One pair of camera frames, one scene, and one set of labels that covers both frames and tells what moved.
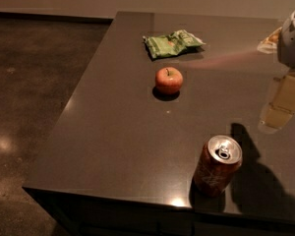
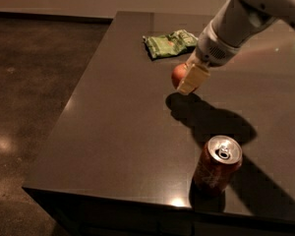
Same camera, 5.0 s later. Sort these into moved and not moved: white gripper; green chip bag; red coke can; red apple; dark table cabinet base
Moved: white gripper; red apple
Not moved: green chip bag; dark table cabinet base; red coke can
